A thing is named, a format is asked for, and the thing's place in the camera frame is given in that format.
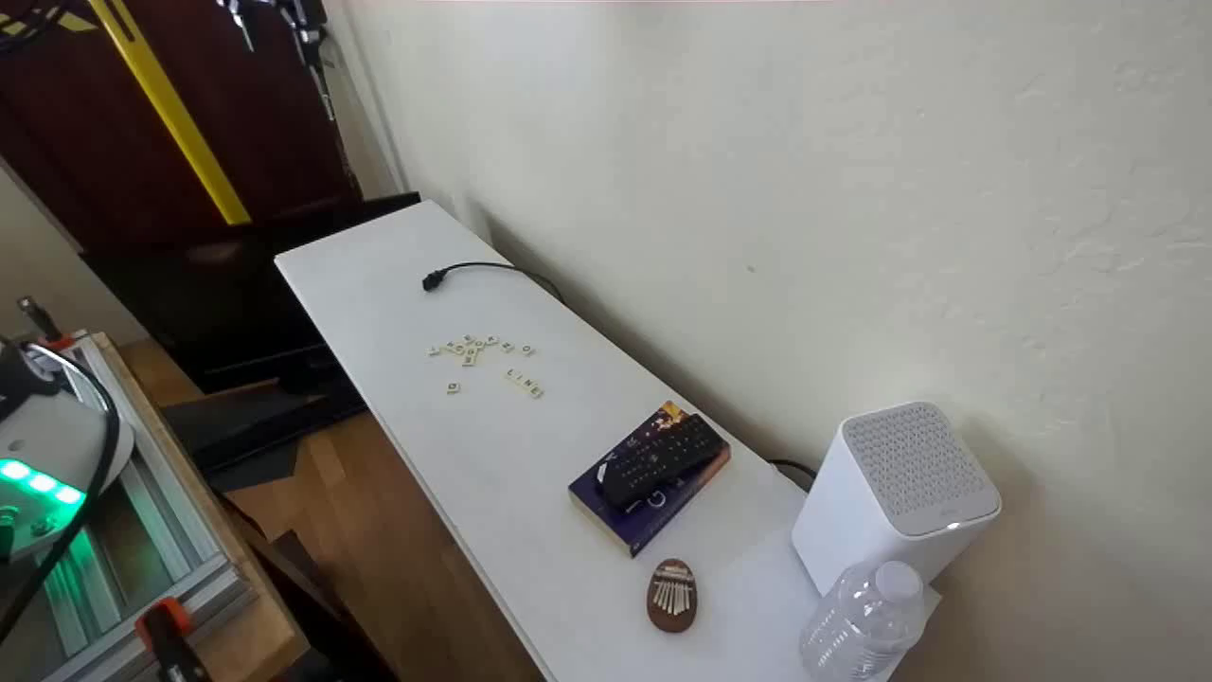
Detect brown oval wooden kalimba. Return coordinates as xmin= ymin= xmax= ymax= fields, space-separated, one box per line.
xmin=649 ymin=557 xmax=698 ymax=634

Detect black remote control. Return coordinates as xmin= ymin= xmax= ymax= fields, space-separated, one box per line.
xmin=599 ymin=416 xmax=722 ymax=506

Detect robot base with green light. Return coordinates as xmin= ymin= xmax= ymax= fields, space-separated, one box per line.
xmin=0 ymin=341 xmax=131 ymax=563

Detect dark wooden cabinet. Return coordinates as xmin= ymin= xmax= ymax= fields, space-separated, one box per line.
xmin=0 ymin=0 xmax=413 ymax=389

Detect white cube speaker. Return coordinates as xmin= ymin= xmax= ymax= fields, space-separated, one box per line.
xmin=792 ymin=401 xmax=1004 ymax=589

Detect clear plastic water bottle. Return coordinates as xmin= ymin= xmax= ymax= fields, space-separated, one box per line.
xmin=798 ymin=560 xmax=929 ymax=682

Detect black power cable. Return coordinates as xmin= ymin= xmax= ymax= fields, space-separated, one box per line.
xmin=421 ymin=257 xmax=522 ymax=296

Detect yellow measuring stick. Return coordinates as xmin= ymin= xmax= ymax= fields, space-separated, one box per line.
xmin=86 ymin=0 xmax=249 ymax=228

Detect purple book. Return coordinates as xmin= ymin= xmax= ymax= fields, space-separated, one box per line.
xmin=567 ymin=401 xmax=732 ymax=553

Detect orange black clamp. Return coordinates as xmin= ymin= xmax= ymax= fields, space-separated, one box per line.
xmin=138 ymin=597 xmax=214 ymax=682

